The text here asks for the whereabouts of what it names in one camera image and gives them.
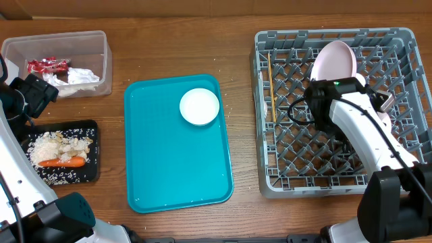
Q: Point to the food scraps pile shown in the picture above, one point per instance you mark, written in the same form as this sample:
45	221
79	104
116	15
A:
62	144

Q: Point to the grey dishwasher rack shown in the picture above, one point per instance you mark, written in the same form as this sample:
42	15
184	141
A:
296	160

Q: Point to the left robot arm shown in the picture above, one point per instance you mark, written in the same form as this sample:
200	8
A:
30	209

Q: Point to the wooden chopstick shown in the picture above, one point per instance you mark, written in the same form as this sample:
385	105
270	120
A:
270	74

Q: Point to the white bowl with scraps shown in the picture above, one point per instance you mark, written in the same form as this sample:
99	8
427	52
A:
199	106

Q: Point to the white plastic fork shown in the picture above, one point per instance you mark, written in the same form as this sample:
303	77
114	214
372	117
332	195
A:
265	107

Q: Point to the teal serving tray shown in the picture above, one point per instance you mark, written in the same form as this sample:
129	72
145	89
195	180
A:
170	163

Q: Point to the white paper cup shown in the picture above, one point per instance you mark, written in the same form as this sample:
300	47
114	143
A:
360	78

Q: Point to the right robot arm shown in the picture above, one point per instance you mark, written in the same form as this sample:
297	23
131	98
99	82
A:
396	204

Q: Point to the white tissue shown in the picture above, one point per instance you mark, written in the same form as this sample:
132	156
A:
77	79

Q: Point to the orange carrot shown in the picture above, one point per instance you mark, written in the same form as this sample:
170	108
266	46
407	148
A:
71	162

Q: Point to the large pink plate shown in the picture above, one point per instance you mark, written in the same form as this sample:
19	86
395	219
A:
335	61

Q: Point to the red snack wrapper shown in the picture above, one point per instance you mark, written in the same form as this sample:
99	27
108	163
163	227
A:
49	65

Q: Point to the clear plastic bin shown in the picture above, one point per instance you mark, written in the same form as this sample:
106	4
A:
87	50

